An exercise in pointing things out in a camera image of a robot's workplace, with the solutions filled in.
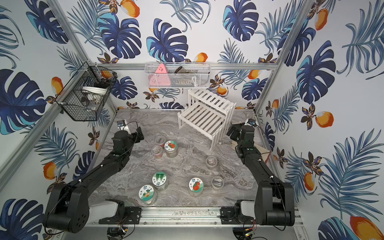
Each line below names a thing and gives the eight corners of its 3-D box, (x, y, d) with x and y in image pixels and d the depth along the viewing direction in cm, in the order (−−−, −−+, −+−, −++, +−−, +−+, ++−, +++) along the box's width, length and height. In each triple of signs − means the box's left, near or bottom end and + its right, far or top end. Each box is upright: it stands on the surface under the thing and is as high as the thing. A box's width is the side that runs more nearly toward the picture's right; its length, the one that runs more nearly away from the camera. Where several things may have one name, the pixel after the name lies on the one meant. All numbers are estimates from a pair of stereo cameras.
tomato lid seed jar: (165, 157, 97) (163, 150, 90) (166, 147, 102) (165, 140, 95) (177, 157, 97) (176, 150, 90) (178, 147, 102) (177, 140, 95)
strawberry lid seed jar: (188, 197, 82) (188, 192, 75) (189, 182, 87) (188, 177, 80) (203, 197, 82) (204, 192, 75) (202, 182, 87) (203, 177, 80)
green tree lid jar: (154, 191, 84) (150, 186, 77) (156, 177, 89) (153, 171, 82) (167, 191, 84) (164, 186, 77) (168, 177, 89) (166, 171, 82)
